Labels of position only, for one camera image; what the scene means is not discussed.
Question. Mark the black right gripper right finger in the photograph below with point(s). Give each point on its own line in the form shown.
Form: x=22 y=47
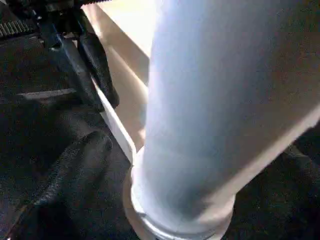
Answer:
x=287 y=200

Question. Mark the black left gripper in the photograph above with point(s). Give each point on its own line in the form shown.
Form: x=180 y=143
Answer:
x=37 y=22

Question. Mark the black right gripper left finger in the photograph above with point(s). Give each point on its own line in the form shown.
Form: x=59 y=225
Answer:
x=70 y=187

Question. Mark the white plastic table top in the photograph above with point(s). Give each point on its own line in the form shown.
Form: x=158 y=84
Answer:
x=120 y=62

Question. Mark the white plastic table leg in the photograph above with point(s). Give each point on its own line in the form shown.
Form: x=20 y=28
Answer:
x=212 y=100

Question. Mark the black work mat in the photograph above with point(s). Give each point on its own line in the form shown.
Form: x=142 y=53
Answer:
x=37 y=112

